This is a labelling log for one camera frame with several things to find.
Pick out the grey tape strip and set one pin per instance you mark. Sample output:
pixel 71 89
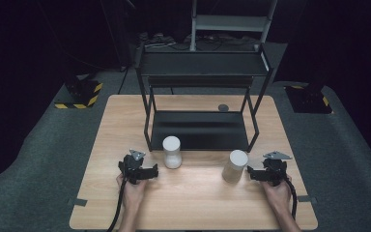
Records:
pixel 77 202
pixel 306 199

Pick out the grey round table cap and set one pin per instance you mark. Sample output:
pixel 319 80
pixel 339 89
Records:
pixel 223 108

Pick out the person's right hand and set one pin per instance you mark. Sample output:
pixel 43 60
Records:
pixel 278 195

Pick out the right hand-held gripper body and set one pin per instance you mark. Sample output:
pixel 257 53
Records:
pixel 274 169

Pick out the person's left hand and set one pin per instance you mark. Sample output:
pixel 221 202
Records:
pixel 134 193

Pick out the white waisted jar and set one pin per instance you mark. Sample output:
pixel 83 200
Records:
pixel 172 151

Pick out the yellow-black striped stand base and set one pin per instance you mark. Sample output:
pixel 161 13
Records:
pixel 80 95
pixel 309 100

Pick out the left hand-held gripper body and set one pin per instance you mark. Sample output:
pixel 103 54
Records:
pixel 135 167

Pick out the black two-tier metal rack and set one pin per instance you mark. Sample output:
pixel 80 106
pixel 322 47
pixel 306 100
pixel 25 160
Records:
pixel 199 129

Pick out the beige cylindrical jar white lid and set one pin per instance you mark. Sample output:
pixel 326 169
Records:
pixel 235 167

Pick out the grey metal frame stand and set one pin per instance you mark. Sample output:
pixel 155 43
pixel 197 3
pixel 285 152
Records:
pixel 230 23

